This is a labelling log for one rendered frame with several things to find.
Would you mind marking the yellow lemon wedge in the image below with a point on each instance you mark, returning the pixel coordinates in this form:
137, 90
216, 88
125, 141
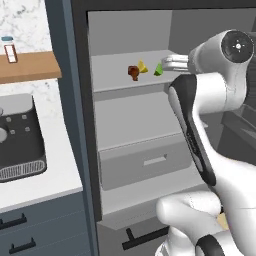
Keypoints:
143, 67

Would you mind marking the brown chicken drumstick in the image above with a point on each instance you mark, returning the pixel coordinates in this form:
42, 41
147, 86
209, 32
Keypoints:
133, 72

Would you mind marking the blue-grey cabinet drawer front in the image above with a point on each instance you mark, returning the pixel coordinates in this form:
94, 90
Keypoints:
56, 213
63, 238

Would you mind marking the grey fridge shelf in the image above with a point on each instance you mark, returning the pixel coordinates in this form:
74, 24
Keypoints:
113, 75
133, 120

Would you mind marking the wooden wall shelf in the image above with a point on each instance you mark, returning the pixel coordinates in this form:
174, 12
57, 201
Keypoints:
30, 66

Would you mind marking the black coffee machine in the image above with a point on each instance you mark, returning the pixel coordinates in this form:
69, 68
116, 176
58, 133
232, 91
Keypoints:
20, 140

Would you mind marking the grey freezer drawer front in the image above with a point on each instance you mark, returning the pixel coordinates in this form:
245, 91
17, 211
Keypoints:
111, 238

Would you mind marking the dark grey open fridge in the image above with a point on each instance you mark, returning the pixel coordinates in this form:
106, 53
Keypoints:
80, 100

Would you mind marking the grey fridge crisper drawer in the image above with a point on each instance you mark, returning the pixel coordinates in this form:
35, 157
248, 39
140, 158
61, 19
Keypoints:
126, 170

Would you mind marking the jar with white label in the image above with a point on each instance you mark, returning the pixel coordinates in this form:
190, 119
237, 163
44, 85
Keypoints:
10, 50

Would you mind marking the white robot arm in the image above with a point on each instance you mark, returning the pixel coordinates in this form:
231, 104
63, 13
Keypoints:
233, 186

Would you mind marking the green lime wedge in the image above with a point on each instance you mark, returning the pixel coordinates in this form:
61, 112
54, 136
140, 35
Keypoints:
159, 70

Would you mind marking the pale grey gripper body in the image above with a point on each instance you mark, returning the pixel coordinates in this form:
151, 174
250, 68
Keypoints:
176, 63

